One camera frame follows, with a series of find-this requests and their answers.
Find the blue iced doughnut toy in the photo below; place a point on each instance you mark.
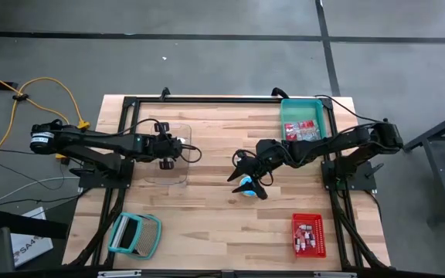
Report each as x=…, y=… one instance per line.
x=247, y=184

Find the green plastic tray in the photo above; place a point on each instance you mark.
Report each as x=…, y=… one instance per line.
x=299, y=112

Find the red plastic basket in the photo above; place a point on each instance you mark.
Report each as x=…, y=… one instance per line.
x=319, y=251

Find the black aluminium table frame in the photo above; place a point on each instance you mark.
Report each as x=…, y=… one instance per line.
x=261, y=100

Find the small bottle with red cap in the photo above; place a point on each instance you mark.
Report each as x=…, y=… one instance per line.
x=303, y=245

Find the small white dropper bottle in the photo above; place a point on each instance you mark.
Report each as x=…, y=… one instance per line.
x=312, y=242
x=304, y=227

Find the small bottle with black cap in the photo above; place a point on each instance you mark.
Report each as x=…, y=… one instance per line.
x=297, y=243

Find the silver metal bracket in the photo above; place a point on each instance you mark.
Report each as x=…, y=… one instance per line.
x=118, y=274
x=334, y=275

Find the small bottle dark red cap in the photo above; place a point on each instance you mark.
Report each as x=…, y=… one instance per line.
x=306, y=234

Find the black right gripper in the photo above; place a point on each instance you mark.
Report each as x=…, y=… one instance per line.
x=263, y=156

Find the clear plastic bin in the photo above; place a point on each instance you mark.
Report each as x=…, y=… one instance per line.
x=168, y=177

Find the white cardboard box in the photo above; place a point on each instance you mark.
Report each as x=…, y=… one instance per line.
x=29, y=249

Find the black beam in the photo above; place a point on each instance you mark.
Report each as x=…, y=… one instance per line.
x=25, y=226

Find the black frame bracket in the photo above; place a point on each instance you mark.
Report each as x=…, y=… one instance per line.
x=164, y=93
x=278, y=92

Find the teal framed mesh holder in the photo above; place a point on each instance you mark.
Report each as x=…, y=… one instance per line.
x=145, y=239

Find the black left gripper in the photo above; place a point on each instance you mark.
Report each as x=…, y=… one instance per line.
x=160, y=146

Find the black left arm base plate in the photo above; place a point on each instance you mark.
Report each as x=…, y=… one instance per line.
x=91, y=182

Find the black metal stand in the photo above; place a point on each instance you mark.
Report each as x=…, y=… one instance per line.
x=431, y=132

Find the red plastic-wrapped packet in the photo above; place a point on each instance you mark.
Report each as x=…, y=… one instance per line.
x=301, y=131

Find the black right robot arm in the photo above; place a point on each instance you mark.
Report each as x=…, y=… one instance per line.
x=342, y=143

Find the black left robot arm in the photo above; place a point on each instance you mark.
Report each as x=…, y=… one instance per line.
x=91, y=140

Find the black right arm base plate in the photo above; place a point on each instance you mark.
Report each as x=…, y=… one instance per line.
x=367, y=183

